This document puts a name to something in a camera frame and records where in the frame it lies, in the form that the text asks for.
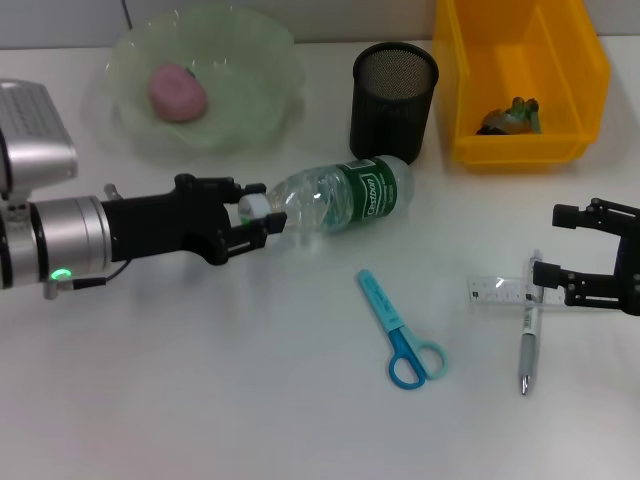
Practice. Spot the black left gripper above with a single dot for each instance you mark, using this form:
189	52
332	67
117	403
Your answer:
160	225

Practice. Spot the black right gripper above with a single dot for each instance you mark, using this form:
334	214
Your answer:
631	270

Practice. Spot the clear green-label water bottle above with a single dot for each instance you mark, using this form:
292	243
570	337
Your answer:
350	195

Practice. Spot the green plastic wrapper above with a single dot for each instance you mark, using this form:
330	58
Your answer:
515	120

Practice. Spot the pink toy peach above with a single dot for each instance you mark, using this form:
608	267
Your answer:
177	95

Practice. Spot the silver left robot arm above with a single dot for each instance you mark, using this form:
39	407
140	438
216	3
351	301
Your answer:
55	245

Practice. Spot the clear plastic ruler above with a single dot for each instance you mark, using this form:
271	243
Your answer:
495	292

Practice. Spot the grey click pen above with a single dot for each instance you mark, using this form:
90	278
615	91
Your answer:
529	350

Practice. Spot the translucent green fruit plate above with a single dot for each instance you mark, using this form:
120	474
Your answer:
240	100

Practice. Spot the blue capped scissors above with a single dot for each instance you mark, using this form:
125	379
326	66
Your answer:
380	300

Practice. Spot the black mesh pen holder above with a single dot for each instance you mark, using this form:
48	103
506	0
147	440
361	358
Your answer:
390	120

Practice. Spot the yellow plastic bin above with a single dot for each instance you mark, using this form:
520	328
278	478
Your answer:
520	147

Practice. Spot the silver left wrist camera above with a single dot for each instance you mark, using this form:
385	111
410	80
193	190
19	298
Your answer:
35	135

